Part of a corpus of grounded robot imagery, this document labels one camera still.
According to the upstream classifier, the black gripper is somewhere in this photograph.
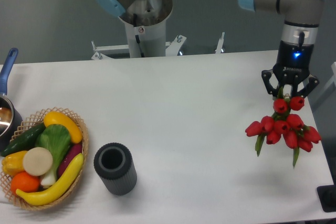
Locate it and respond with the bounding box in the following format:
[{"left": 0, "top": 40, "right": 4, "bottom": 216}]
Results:
[{"left": 261, "top": 41, "right": 320, "bottom": 98}]

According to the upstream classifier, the white frame at right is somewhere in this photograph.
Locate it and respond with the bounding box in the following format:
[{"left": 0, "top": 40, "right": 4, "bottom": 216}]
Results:
[{"left": 311, "top": 61, "right": 336, "bottom": 109}]

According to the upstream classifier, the yellow banana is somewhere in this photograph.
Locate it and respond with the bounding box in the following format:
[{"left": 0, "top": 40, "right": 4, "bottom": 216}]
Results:
[{"left": 16, "top": 153, "right": 84, "bottom": 206}]

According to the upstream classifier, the orange fruit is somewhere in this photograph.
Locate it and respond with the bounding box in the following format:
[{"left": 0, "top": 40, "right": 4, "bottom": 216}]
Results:
[{"left": 10, "top": 172, "right": 40, "bottom": 195}]

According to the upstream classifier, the black device at edge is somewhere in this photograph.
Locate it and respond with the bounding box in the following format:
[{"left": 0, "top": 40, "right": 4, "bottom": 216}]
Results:
[{"left": 317, "top": 185, "right": 335, "bottom": 212}]

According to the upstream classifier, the purple eggplant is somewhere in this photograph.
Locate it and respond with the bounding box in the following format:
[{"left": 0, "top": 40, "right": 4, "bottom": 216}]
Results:
[{"left": 57, "top": 143, "right": 82, "bottom": 178}]

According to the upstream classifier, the white metal base frame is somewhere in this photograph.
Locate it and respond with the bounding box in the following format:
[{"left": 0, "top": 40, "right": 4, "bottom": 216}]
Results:
[{"left": 91, "top": 31, "right": 226, "bottom": 60}]

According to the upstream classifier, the beige round disc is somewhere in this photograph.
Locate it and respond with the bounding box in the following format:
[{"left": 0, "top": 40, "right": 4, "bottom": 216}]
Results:
[{"left": 23, "top": 147, "right": 53, "bottom": 176}]

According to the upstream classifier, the yellow squash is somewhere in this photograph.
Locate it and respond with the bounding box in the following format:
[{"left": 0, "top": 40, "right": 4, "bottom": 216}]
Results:
[{"left": 44, "top": 111, "right": 82, "bottom": 144}]

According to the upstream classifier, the green lettuce bok choy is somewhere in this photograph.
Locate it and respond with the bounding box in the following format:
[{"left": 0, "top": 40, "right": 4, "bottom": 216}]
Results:
[{"left": 35, "top": 124, "right": 71, "bottom": 189}]

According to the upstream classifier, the yellow bell pepper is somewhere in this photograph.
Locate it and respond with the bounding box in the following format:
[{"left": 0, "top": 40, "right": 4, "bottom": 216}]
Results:
[{"left": 2, "top": 151, "right": 28, "bottom": 177}]

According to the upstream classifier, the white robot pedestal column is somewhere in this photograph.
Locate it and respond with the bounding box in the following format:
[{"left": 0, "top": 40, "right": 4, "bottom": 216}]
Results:
[{"left": 120, "top": 0, "right": 173, "bottom": 58}]

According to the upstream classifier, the dark grey ribbed vase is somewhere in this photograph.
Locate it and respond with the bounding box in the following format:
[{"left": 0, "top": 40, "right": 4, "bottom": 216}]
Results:
[{"left": 93, "top": 143, "right": 137, "bottom": 196}]

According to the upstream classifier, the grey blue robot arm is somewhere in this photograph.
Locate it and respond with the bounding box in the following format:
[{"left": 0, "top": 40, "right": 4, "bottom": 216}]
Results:
[{"left": 96, "top": 0, "right": 325, "bottom": 98}]

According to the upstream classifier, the blue handled saucepan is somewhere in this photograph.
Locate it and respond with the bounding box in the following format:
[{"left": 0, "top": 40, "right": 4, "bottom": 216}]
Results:
[{"left": 1, "top": 48, "right": 22, "bottom": 151}]

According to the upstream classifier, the woven wicker basket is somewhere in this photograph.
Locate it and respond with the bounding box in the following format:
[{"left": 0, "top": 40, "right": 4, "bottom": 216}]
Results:
[{"left": 1, "top": 107, "right": 89, "bottom": 211}]

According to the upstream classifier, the red tulip bouquet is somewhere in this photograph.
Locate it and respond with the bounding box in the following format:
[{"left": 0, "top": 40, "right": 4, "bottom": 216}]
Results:
[{"left": 245, "top": 88, "right": 322, "bottom": 167}]

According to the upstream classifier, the green cucumber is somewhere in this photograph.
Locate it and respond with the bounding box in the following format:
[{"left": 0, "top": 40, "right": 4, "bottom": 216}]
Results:
[{"left": 1, "top": 123, "right": 46, "bottom": 157}]

